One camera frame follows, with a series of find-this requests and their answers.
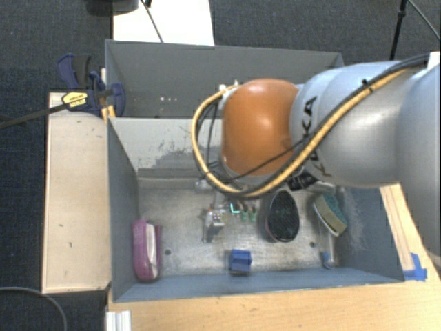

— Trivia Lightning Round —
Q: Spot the green and yellow sponge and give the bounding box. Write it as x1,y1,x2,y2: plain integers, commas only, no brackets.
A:
312,193,349,237

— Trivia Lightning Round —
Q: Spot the purple and white oblong object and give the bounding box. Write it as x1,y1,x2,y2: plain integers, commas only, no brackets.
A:
131,218,163,283

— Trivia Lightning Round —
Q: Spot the black oval mesh object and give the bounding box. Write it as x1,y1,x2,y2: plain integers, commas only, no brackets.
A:
264,189,300,243

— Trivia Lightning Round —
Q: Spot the grey metal bin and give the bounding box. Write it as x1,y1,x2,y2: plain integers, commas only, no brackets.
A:
104,39,406,304

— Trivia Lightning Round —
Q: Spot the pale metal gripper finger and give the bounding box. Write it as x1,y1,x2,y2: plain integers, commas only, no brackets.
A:
202,210,216,243
213,212,227,238

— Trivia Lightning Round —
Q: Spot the small blue box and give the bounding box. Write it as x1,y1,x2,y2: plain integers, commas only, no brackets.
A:
227,248,253,276

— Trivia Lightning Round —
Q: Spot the black cylinder on white bracket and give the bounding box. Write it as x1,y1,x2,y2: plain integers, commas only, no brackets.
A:
286,170,334,193

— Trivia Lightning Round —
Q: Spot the pale wood board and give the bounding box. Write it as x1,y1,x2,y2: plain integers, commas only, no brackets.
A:
41,91,113,294

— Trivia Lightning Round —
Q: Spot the white stick with blue tip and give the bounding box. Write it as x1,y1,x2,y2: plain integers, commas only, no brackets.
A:
319,232,338,270

